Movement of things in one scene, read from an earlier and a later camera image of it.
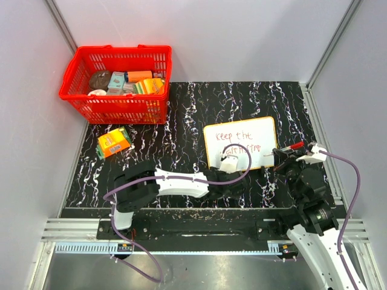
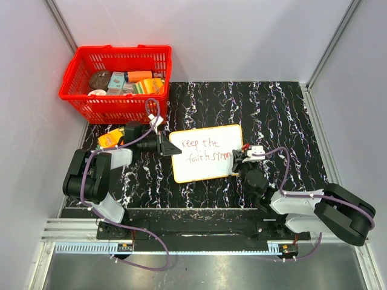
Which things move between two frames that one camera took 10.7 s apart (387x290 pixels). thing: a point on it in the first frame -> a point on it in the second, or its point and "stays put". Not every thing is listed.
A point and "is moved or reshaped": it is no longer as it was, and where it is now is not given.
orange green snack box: [112, 142] stays put
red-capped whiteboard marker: [293, 146] is moved or reshaped
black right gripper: [282, 159] -> [237, 161]
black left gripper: [217, 173] -> [164, 147]
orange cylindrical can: [134, 77] stays put
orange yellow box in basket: [154, 86] stays put
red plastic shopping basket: [118, 84] stays put
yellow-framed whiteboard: [251, 141] -> [206, 153]
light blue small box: [117, 80] stays put
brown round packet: [100, 80] stays put
